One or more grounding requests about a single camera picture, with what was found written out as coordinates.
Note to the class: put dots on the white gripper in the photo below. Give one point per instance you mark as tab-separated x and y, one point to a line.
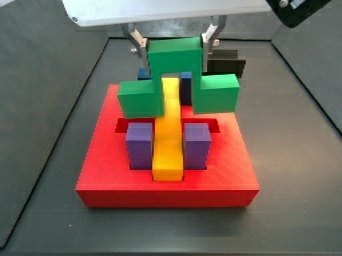
107	12

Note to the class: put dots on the green stepped arch block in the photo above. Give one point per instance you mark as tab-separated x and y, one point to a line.
214	92

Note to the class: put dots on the red base board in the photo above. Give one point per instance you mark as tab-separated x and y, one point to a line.
110	185

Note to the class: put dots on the blue block right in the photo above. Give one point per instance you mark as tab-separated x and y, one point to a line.
185	91

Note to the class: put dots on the blue block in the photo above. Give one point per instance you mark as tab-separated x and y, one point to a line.
143	74
185	91

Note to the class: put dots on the blue block left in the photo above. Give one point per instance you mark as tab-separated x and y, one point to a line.
143	74

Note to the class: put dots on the purple block left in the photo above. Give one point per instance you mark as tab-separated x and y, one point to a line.
139	145

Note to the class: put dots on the purple block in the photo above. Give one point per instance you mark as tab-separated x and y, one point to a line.
197	143
139	145

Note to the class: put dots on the purple block right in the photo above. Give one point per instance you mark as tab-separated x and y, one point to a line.
197	143

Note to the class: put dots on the yellow long bar block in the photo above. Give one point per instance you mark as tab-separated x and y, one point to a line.
167	160

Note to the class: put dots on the black angled bracket holder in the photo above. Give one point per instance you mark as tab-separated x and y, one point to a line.
225	62

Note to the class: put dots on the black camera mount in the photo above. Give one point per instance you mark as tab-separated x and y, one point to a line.
294	11

